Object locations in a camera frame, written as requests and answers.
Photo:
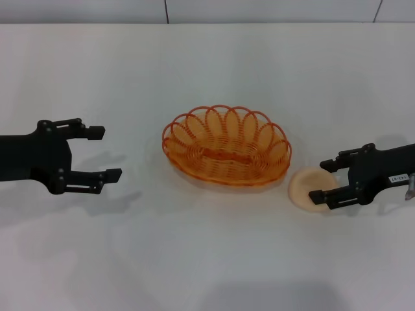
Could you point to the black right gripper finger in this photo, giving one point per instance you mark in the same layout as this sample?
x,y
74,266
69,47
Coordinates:
x,y
329,165
319,197

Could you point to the round beige bread bun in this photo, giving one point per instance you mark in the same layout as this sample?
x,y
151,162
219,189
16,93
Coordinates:
x,y
308,183

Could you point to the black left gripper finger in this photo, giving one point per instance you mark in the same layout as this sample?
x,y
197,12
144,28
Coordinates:
x,y
96,133
111,175

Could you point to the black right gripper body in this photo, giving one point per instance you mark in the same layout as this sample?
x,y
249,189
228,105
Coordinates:
x,y
376,168

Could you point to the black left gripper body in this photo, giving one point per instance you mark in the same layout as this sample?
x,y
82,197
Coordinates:
x,y
32,155

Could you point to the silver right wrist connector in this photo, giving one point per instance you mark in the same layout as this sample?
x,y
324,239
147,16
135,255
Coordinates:
x,y
410,188

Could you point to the white printed label sticker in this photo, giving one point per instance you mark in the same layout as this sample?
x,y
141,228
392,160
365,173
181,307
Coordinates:
x,y
398,178

